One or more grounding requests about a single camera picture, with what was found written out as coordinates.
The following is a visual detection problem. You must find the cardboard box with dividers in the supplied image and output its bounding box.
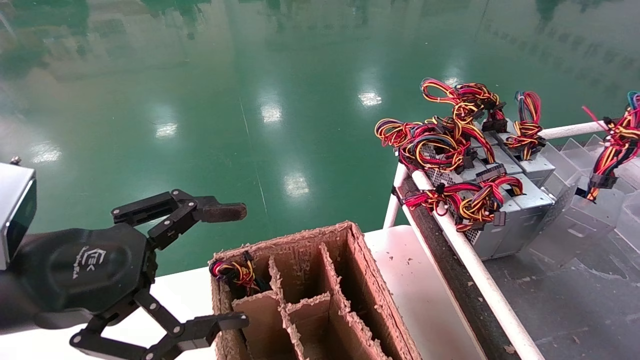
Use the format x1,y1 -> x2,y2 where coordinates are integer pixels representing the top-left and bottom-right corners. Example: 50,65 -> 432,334
209,220 -> 424,360

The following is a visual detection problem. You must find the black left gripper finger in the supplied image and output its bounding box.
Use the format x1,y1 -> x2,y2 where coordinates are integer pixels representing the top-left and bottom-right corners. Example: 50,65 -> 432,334
69,289 -> 250,360
111,188 -> 249,251

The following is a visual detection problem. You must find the black foam edge strip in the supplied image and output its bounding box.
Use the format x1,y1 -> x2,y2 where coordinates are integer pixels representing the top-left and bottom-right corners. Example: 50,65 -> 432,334
399,175 -> 507,360

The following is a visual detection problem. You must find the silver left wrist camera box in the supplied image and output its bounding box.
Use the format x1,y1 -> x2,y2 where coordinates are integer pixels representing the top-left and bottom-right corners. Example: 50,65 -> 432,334
0,156 -> 38,271

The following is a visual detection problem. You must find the grey power supply with cables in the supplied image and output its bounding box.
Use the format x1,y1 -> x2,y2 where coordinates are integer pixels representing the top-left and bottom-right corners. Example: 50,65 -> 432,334
531,91 -> 640,251
402,181 -> 523,261
375,117 -> 480,186
209,251 -> 262,296
459,166 -> 557,258
421,77 -> 509,166
492,90 -> 557,189

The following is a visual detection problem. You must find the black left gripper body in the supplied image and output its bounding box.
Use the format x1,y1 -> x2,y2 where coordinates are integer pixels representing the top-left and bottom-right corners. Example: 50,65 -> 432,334
12,223 -> 157,317

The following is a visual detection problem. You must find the clear acrylic divider tray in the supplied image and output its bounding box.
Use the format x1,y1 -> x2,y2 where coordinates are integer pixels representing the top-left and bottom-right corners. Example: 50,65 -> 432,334
542,134 -> 640,251

